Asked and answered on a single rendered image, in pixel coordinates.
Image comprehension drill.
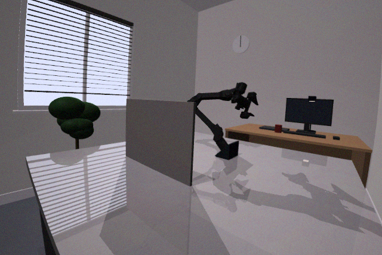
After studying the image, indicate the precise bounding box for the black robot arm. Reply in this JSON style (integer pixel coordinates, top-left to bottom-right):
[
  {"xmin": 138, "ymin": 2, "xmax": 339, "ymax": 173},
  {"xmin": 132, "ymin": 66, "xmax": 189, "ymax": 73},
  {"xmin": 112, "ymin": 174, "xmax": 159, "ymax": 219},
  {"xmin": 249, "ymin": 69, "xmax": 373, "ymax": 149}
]
[{"xmin": 187, "ymin": 82, "xmax": 247, "ymax": 150}]

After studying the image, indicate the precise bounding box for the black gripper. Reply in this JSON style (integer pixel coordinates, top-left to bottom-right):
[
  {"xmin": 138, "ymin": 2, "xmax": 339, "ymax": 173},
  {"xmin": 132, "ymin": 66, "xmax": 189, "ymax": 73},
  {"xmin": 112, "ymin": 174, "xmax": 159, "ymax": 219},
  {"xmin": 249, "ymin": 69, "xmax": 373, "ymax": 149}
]
[{"xmin": 238, "ymin": 92, "xmax": 258, "ymax": 119}]

